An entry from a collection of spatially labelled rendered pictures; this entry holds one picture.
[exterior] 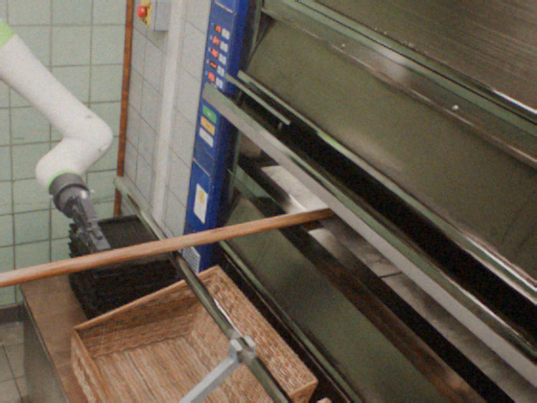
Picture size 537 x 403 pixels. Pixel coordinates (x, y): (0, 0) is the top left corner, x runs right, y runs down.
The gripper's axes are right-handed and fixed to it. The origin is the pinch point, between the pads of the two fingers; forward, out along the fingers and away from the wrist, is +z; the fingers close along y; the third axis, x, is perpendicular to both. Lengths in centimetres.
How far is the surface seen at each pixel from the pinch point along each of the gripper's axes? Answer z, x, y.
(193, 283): 16.8, -16.0, 2.9
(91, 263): 6.7, 4.0, 0.4
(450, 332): 50, -61, 2
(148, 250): 5.8, -9.5, 0.2
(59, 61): -122, -25, 1
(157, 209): -80, -51, 44
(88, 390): -12, -3, 57
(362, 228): 40, -39, -21
